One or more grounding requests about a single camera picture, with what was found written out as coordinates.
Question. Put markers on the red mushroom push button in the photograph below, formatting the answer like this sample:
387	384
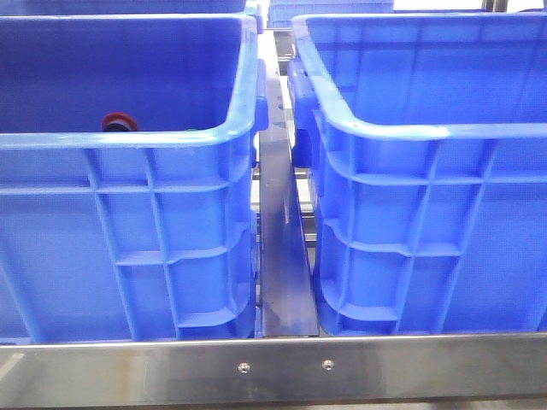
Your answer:
119	122

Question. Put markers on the steel shelf divider bar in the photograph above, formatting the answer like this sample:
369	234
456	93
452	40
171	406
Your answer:
288	303

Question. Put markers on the blue plastic crate left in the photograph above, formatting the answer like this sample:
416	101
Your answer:
128	236

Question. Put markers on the blue plastic crate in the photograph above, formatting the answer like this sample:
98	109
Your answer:
128	236
428	172

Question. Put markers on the blue plastic crate right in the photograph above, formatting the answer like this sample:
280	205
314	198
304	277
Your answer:
428	172

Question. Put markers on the blue crate far back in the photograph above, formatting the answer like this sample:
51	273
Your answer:
280	13

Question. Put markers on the blue crate back left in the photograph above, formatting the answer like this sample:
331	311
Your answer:
120	7

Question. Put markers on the steel shelf front rail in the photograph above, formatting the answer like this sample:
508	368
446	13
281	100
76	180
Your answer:
299	370

